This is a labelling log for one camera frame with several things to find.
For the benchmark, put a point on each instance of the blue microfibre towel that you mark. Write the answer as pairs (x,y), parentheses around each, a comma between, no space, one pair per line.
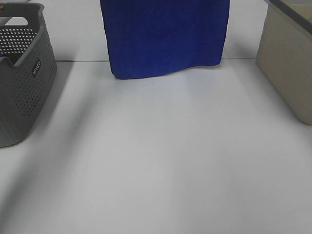
(150,38)

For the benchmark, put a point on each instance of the grey perforated plastic basket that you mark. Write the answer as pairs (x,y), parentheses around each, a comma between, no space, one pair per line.
(27,70)

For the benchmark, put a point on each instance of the beige plastic bin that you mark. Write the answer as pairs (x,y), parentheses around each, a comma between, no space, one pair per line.
(285,54)

